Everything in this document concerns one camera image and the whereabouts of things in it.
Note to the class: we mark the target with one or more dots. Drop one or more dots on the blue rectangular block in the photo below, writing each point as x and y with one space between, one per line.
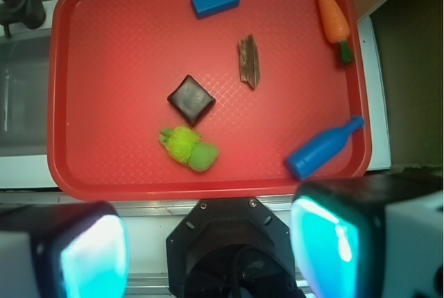
206 8

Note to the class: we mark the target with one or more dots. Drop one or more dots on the brown bark piece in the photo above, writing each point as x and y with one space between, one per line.
249 70

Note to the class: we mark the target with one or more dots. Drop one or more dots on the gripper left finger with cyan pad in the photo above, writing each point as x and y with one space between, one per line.
63 250

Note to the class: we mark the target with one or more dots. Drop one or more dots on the dark faucet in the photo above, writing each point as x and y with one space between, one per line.
30 13

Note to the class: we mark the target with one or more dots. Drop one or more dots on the red plastic tray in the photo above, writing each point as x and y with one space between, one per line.
113 64

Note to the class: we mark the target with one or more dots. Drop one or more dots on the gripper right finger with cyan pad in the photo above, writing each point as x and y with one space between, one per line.
373 236

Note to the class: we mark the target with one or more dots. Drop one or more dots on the orange toy carrot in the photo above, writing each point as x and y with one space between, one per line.
336 28

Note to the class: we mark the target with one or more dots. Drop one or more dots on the blue toy bottle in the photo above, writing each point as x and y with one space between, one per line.
314 154

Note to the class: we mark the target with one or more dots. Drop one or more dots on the green toy lettuce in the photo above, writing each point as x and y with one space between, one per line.
186 147

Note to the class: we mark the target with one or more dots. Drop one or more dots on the dark brown square block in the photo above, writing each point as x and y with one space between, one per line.
191 100

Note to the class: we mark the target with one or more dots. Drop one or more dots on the metal sink basin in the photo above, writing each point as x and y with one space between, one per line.
24 93

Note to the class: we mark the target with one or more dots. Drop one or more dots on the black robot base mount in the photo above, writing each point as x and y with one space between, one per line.
232 247

